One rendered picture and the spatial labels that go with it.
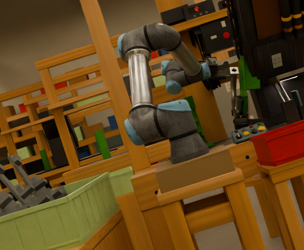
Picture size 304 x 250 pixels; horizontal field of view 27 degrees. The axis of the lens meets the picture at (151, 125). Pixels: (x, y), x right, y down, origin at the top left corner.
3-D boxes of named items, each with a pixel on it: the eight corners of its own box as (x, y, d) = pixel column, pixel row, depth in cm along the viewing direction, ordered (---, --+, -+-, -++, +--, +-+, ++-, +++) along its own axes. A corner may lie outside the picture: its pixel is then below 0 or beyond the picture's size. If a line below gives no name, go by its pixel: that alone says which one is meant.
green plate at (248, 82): (261, 99, 292) (259, 54, 292) (243, 100, 292) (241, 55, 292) (257, 100, 304) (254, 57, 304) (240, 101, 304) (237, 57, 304)
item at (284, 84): (325, 109, 309) (304, 43, 309) (267, 127, 309) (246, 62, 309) (315, 109, 328) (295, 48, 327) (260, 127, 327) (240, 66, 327)
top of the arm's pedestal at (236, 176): (244, 179, 222) (241, 169, 222) (159, 206, 224) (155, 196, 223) (236, 170, 254) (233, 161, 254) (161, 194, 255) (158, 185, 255)
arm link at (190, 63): (168, 9, 257) (209, 63, 297) (145, 19, 260) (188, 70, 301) (172, 32, 252) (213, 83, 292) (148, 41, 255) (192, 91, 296)
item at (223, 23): (240, 42, 319) (231, 15, 319) (208, 53, 319) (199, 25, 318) (236, 45, 331) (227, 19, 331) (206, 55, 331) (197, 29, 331)
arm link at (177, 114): (193, 130, 231) (181, 95, 231) (160, 141, 235) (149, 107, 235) (200, 126, 242) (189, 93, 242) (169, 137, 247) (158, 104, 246)
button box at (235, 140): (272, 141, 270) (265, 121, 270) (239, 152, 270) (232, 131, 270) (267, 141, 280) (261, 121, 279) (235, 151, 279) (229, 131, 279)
